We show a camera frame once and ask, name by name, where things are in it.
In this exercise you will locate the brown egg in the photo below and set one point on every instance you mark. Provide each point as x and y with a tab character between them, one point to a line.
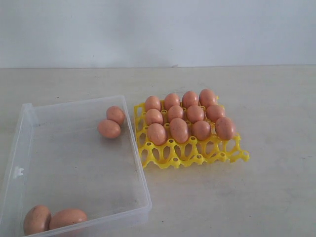
67	217
207	98
156	134
195	113
154	116
201	130
190	98
225	128
152	102
115	114
109	129
179	130
37	220
170	100
214	112

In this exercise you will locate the brown egg second row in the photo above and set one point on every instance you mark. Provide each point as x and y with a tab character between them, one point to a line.
175	111

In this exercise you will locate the yellow plastic egg tray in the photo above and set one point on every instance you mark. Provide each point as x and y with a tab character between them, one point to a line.
174	154

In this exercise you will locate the clear plastic box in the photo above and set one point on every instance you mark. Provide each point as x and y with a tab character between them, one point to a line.
59	159

